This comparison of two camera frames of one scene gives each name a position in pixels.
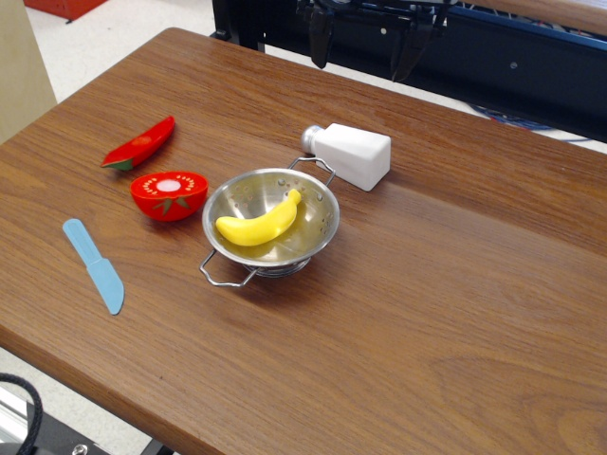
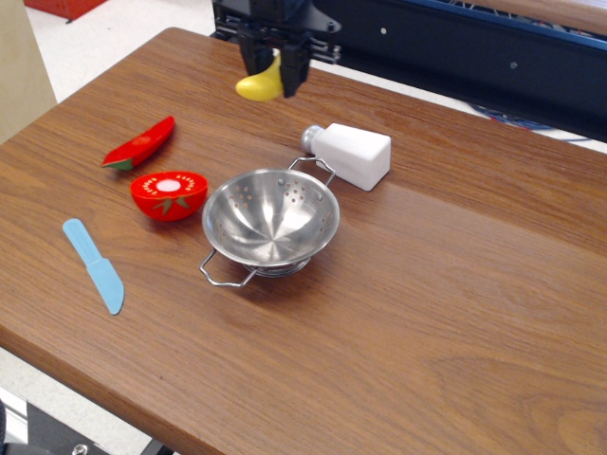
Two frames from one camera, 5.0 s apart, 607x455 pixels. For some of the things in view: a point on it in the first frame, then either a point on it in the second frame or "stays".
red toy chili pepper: [139, 147] stays
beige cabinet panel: [27, 93] stays
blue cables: [509, 119] stays
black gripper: [412, 38] to [261, 25]
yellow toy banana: [261, 228] to [265, 85]
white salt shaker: [361, 158] stays
